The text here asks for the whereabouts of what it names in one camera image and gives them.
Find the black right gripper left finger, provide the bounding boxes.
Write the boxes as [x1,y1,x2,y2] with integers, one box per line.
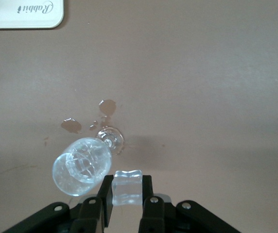
[70,174,114,233]

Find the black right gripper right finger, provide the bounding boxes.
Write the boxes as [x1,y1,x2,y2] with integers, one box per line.
[139,174,166,233]

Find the single clear ice cube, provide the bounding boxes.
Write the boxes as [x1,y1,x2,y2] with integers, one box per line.
[111,169,143,206]

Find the clear cut-glass wine glass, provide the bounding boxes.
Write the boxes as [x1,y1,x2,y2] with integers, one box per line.
[52,128,125,197]

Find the brown wine spill puddle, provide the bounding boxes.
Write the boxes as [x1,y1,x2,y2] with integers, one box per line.
[60,117,83,134]
[98,99,117,115]

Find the cream rabbit print tray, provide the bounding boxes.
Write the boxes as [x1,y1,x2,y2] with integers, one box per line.
[0,0,65,30]

